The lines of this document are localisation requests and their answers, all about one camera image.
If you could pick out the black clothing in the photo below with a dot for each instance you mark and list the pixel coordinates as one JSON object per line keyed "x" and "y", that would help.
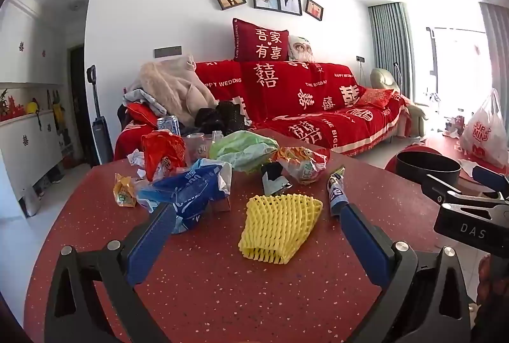
{"x": 222, "y": 116}

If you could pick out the small yellow wrapper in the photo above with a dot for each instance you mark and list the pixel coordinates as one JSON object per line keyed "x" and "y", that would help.
{"x": 124, "y": 192}

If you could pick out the grey green curtain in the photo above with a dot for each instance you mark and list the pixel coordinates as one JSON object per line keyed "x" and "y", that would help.
{"x": 389, "y": 49}
{"x": 497, "y": 49}

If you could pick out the red plastic bag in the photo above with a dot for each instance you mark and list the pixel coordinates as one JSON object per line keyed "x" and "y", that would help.
{"x": 163, "y": 152}

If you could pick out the upright vacuum cleaner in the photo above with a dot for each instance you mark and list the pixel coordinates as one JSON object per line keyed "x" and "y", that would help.
{"x": 99, "y": 132}

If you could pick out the white cabinet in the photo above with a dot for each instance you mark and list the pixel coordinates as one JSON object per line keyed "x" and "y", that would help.
{"x": 28, "y": 152}

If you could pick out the blue white drink can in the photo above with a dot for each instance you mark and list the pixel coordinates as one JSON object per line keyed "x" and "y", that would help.
{"x": 169, "y": 125}

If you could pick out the round red coffee table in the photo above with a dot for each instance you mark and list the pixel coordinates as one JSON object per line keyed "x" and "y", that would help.
{"x": 447, "y": 144}

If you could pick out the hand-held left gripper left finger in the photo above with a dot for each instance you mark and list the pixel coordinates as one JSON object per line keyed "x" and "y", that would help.
{"x": 149, "y": 243}

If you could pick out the person's right hand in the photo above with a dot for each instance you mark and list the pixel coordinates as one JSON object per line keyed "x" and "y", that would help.
{"x": 487, "y": 279}

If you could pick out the blue plastic bag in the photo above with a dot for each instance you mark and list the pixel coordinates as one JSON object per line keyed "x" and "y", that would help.
{"x": 187, "y": 194}

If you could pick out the black silver foil wrapper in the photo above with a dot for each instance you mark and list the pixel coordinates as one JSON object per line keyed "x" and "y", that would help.
{"x": 274, "y": 178}

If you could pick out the clear plastic cup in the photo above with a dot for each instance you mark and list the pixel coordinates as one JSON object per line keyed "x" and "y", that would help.
{"x": 218, "y": 137}
{"x": 197, "y": 148}

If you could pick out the white paper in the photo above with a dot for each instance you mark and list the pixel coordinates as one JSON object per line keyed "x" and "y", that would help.
{"x": 137, "y": 162}

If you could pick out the green plastic bag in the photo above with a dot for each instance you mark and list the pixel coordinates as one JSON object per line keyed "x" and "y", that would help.
{"x": 242, "y": 150}

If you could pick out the black trash bin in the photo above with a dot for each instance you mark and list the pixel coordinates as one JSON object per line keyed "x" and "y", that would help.
{"x": 427, "y": 170}

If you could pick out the white plastic shopping bag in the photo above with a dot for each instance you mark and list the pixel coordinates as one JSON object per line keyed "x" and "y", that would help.
{"x": 485, "y": 136}

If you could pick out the white printed pillow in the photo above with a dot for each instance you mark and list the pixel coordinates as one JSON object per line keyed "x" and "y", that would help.
{"x": 301, "y": 49}

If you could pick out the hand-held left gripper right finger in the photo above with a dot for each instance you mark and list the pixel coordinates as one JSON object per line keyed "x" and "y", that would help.
{"x": 364, "y": 243}

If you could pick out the narrow printed snack wrapper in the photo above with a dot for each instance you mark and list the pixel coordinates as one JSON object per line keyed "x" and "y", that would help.
{"x": 337, "y": 190}

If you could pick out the red covered sofa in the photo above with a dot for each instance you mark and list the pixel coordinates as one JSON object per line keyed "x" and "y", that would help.
{"x": 306, "y": 104}

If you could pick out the small red photo frame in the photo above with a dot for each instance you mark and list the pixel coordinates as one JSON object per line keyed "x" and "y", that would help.
{"x": 314, "y": 8}

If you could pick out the yellow foam fruit net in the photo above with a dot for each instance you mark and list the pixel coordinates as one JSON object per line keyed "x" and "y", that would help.
{"x": 278, "y": 225}

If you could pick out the orange snack wrapper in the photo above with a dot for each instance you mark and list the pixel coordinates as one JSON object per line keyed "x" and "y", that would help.
{"x": 304, "y": 164}

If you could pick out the pile of mixed clothes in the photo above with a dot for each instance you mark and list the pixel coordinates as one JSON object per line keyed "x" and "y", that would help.
{"x": 137, "y": 104}

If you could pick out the large red printed cushion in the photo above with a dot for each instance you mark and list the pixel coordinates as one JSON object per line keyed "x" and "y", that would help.
{"x": 262, "y": 41}

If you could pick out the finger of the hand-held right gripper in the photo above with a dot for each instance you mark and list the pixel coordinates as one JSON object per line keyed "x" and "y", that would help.
{"x": 491, "y": 178}
{"x": 441, "y": 190}

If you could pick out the beige fluffy coat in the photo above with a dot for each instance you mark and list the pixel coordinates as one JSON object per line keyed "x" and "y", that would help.
{"x": 175, "y": 88}

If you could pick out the grey wall switch panel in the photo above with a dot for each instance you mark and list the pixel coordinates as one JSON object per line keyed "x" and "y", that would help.
{"x": 168, "y": 51}

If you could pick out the small red embroidered cushion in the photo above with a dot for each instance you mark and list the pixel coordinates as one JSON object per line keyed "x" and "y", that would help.
{"x": 374, "y": 97}

